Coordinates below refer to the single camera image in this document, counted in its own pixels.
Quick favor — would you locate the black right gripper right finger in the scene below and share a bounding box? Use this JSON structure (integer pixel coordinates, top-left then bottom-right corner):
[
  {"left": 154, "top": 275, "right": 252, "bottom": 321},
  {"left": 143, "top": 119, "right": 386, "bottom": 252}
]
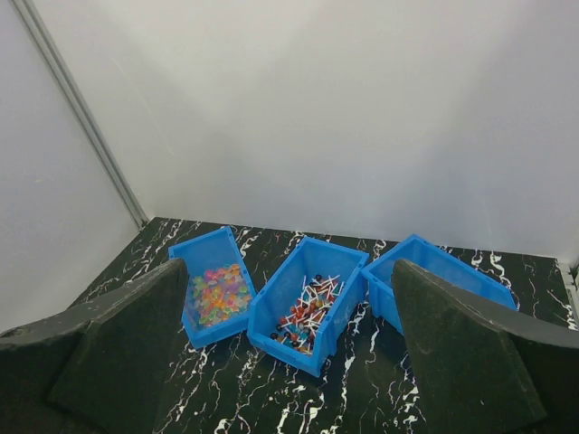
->
[{"left": 392, "top": 259, "right": 578, "bottom": 433}]

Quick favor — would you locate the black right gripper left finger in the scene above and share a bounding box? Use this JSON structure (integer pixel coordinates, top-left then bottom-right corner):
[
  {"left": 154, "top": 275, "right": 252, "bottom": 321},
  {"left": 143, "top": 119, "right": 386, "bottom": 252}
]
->
[{"left": 1, "top": 259, "right": 188, "bottom": 433}]

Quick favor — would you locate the blue bin with star candies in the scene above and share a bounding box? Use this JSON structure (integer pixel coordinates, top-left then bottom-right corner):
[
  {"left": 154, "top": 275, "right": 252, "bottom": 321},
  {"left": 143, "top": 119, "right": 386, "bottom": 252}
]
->
[{"left": 169, "top": 226, "right": 256, "bottom": 349}]

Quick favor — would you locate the blue bin with flower candies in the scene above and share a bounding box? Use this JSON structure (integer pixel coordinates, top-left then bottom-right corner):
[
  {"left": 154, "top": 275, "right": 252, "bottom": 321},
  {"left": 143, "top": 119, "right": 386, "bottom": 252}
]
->
[{"left": 360, "top": 233, "right": 519, "bottom": 336}]

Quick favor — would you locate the blue bin with lollipops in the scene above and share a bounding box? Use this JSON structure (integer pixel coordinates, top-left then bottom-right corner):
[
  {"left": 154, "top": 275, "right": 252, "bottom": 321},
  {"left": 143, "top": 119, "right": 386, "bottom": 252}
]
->
[{"left": 247, "top": 237, "right": 369, "bottom": 377}]

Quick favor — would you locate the aluminium corner post left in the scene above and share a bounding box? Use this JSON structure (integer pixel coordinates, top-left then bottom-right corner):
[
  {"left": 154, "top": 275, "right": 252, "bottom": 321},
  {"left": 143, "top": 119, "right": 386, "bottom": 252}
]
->
[{"left": 11, "top": 0, "right": 149, "bottom": 229}]

